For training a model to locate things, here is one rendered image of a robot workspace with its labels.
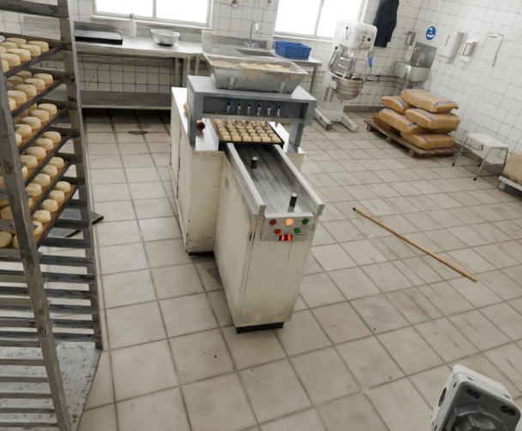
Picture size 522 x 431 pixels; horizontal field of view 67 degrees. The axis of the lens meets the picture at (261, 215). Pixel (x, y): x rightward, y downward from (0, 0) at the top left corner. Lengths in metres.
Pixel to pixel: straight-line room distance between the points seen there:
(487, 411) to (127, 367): 1.78
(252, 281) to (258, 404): 0.59
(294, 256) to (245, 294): 0.33
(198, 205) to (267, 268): 0.74
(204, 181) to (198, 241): 0.46
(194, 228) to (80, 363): 1.06
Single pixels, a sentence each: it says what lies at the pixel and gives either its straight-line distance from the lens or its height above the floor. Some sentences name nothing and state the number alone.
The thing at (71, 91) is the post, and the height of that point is 1.37.
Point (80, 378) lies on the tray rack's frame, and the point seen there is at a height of 0.15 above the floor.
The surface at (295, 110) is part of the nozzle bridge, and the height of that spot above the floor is 1.08.
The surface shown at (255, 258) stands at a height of 0.58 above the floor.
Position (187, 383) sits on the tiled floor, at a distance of 2.15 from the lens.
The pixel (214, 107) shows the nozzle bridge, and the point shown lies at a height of 1.07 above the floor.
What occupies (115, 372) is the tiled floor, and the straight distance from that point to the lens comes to 2.21.
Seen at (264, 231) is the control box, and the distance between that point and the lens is 1.82.
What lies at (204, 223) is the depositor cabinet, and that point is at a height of 0.32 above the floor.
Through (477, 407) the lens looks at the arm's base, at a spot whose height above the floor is 1.27.
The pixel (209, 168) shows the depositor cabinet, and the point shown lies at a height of 0.73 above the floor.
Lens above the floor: 1.77
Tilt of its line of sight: 32 degrees down
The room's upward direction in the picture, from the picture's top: 10 degrees clockwise
